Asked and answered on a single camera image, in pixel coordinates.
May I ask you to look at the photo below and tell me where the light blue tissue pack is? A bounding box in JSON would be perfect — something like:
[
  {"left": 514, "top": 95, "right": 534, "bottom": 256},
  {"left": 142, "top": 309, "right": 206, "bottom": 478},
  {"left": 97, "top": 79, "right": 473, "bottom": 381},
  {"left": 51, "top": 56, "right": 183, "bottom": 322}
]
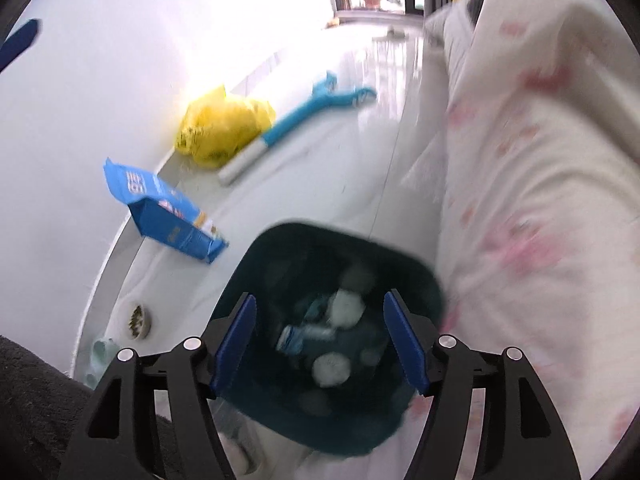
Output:
[{"left": 276, "top": 324, "right": 335, "bottom": 356}]

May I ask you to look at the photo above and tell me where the white tissue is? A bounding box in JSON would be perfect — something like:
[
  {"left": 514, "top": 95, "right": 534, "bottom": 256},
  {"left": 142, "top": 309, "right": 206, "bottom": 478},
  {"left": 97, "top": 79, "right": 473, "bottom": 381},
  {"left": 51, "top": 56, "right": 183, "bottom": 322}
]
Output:
[{"left": 311, "top": 352, "right": 352, "bottom": 388}]

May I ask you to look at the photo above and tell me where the dark green trash bin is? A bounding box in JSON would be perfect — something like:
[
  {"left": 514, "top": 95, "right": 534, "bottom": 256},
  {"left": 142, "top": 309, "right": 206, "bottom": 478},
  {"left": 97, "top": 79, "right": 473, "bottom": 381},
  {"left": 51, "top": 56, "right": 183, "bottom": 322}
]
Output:
[{"left": 214, "top": 222, "right": 444, "bottom": 456}]

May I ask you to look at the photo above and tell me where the crumpled tissue in bin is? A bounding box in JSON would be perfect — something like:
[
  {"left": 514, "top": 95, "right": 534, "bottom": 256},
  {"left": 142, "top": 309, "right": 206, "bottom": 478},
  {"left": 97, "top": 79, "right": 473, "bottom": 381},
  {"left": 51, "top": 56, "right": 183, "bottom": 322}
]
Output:
[{"left": 326, "top": 289, "right": 366, "bottom": 330}]

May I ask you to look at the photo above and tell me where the blue snack bag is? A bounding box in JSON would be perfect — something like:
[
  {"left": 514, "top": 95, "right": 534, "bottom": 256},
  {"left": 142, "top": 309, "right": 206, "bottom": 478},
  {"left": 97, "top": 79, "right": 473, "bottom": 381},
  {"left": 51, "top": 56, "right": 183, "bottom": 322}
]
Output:
[{"left": 103, "top": 158, "right": 228, "bottom": 263}]

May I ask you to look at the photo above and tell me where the yellow plastic bag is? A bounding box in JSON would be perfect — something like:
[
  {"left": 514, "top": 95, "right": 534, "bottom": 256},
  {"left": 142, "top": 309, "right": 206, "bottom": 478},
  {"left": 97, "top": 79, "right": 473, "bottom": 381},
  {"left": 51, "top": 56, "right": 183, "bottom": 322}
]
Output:
[{"left": 174, "top": 86, "right": 276, "bottom": 170}]

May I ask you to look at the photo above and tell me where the pink floral bed quilt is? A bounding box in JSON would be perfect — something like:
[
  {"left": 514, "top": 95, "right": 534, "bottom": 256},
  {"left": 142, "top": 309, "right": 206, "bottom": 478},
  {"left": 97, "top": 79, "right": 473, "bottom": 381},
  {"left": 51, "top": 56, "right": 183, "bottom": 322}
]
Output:
[{"left": 404, "top": 0, "right": 639, "bottom": 479}]

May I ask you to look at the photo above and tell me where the blue plush toy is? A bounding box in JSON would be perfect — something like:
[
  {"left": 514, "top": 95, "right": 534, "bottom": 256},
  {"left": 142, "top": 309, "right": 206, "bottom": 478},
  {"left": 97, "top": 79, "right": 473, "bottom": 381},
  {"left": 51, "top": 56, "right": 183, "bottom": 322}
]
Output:
[{"left": 217, "top": 72, "right": 378, "bottom": 186}]

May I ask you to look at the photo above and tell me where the beige slipper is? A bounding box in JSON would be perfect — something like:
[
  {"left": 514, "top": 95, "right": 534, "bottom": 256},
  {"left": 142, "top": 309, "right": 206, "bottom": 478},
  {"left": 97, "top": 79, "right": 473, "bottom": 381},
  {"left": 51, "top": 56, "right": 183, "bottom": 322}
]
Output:
[{"left": 373, "top": 27, "right": 407, "bottom": 42}]

